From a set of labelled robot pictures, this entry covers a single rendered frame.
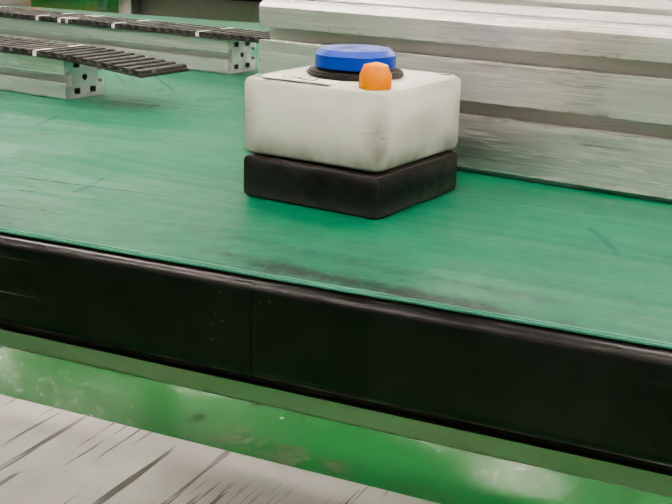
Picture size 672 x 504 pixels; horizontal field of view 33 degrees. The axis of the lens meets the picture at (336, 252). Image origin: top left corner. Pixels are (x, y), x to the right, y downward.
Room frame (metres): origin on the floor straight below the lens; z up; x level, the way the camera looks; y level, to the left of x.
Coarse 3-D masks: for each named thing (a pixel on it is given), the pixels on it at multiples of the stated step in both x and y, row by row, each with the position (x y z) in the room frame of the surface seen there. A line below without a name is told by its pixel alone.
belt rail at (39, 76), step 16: (0, 64) 0.87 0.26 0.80; (16, 64) 0.86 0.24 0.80; (32, 64) 0.85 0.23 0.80; (48, 64) 0.84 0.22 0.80; (64, 64) 0.83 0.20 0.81; (80, 64) 0.84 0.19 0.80; (0, 80) 0.87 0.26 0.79; (16, 80) 0.86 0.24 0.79; (32, 80) 0.85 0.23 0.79; (48, 80) 0.85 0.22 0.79; (64, 80) 0.84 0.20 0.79; (80, 80) 0.84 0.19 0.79; (96, 80) 0.86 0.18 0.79; (48, 96) 0.84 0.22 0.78; (64, 96) 0.83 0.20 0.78; (80, 96) 0.84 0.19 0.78
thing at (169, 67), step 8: (144, 64) 0.81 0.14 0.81; (152, 64) 0.81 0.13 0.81; (160, 64) 0.82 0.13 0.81; (168, 64) 0.82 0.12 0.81; (176, 64) 0.82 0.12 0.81; (184, 64) 0.82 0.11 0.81; (128, 72) 0.79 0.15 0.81; (136, 72) 0.78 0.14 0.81; (144, 72) 0.79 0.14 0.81; (152, 72) 0.79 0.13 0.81; (160, 72) 0.80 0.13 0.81; (168, 72) 0.81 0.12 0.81; (176, 72) 0.81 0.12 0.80
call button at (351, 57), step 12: (324, 48) 0.56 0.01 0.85; (336, 48) 0.56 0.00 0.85; (348, 48) 0.56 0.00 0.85; (360, 48) 0.56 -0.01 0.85; (372, 48) 0.56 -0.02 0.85; (384, 48) 0.56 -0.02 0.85; (324, 60) 0.55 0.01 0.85; (336, 60) 0.55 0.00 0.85; (348, 60) 0.54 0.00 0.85; (360, 60) 0.54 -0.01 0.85; (372, 60) 0.55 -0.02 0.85; (384, 60) 0.55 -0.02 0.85
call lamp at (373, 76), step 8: (368, 64) 0.52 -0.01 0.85; (376, 64) 0.52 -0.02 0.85; (384, 64) 0.52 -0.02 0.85; (360, 72) 0.52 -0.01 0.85; (368, 72) 0.52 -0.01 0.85; (376, 72) 0.52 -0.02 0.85; (384, 72) 0.52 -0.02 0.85; (360, 80) 0.52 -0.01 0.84; (368, 80) 0.52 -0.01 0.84; (376, 80) 0.52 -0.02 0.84; (384, 80) 0.52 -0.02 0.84; (368, 88) 0.52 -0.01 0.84; (376, 88) 0.52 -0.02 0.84; (384, 88) 0.52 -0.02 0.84
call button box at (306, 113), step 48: (288, 96) 0.54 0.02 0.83; (336, 96) 0.52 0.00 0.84; (384, 96) 0.51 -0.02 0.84; (432, 96) 0.55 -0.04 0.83; (288, 144) 0.54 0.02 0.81; (336, 144) 0.52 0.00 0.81; (384, 144) 0.51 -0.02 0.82; (432, 144) 0.55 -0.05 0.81; (288, 192) 0.54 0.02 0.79; (336, 192) 0.52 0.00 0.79; (384, 192) 0.51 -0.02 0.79; (432, 192) 0.55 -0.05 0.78
